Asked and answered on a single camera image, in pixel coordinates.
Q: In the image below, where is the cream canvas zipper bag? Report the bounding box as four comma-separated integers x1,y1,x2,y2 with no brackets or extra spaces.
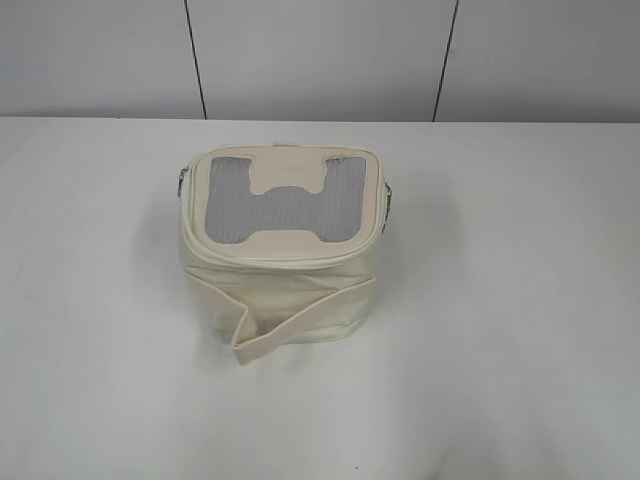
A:
179,144,387,364

